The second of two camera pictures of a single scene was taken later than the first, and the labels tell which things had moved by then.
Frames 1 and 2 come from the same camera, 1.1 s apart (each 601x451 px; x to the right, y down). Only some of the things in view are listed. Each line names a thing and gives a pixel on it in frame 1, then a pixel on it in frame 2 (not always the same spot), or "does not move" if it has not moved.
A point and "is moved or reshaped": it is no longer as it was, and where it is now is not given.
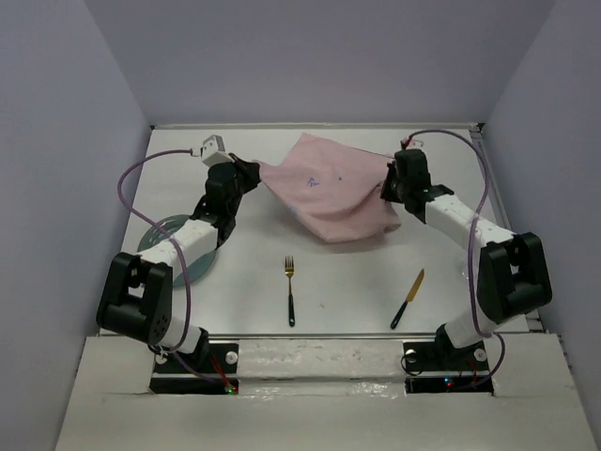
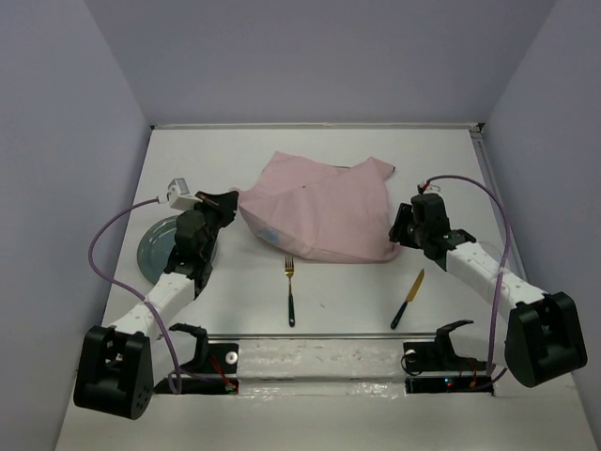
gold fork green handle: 289,270 does not move
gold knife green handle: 408,300 does not move
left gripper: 248,171 to 223,205
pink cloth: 333,189 is moved or reshaped
